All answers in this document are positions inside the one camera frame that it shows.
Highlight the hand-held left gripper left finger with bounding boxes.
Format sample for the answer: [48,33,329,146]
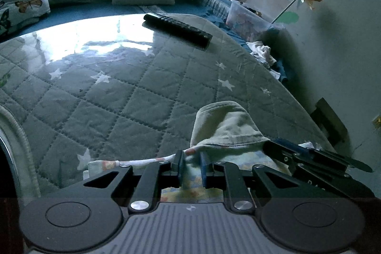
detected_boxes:
[64,150,185,213]

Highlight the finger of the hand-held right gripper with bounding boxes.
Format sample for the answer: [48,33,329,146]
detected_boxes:
[261,140,352,181]
[272,137,374,174]

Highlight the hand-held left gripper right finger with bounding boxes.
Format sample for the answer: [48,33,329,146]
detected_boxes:
[200,151,314,213]

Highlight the pale printed garment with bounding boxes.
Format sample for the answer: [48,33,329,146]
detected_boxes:
[83,101,323,204]

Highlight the crumpled white clothes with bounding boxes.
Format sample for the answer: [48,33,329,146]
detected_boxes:
[246,40,283,80]

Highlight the blue cloth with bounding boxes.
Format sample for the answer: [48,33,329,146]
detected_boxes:
[275,59,291,83]

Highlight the quilted star table cover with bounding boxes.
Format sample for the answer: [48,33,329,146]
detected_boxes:
[0,12,335,201]

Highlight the clear plastic storage box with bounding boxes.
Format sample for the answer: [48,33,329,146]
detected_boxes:
[225,0,287,43]

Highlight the black remote control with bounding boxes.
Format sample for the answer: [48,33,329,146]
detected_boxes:
[142,13,213,50]

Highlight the butterfly print pillow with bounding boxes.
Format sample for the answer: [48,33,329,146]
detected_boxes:
[0,0,52,37]

